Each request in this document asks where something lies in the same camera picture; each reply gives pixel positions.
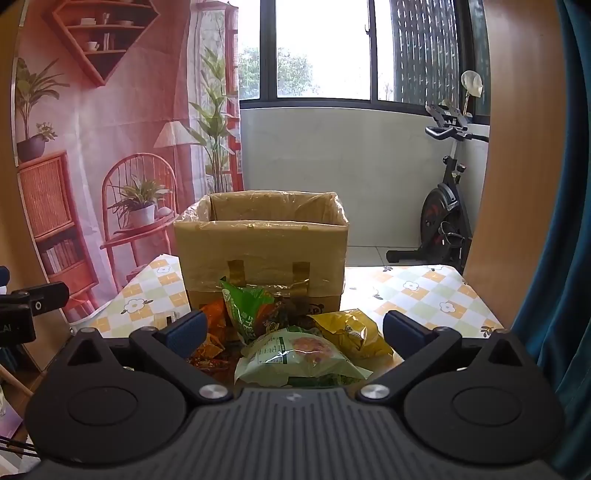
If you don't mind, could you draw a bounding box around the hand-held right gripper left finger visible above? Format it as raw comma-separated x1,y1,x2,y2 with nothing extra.
61,309,232,408

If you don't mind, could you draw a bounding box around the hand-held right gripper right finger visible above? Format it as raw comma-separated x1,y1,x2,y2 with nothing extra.
357,311,539,408

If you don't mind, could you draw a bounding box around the yellow snack packet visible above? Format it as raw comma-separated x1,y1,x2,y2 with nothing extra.
308,308,394,361

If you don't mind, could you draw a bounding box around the light green snack packet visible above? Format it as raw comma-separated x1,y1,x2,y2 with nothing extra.
235,325,374,387

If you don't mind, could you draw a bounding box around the brown cardboard box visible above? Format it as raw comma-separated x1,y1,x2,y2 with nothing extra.
173,190,350,319

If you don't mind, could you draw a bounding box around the orange snack packet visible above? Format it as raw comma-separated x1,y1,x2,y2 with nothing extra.
187,298,241,370

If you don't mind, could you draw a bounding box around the checkered flower tablecloth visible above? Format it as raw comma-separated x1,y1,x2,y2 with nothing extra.
95,253,504,370

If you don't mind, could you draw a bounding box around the dark green snack packet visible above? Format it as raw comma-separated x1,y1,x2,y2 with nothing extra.
219,279,296,344

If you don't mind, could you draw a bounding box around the black exercise bike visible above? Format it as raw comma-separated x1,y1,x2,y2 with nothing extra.
385,104,490,273

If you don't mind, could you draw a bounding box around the wooden board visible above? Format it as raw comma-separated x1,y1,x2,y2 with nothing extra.
462,0,566,330

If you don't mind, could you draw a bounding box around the teal curtain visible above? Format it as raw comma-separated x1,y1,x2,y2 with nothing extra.
512,0,591,480

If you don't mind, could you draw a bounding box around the dark framed window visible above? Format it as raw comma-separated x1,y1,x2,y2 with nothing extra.
238,0,490,116

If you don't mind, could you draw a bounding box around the pink printed wall tapestry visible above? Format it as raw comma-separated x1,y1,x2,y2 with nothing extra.
11,0,245,324

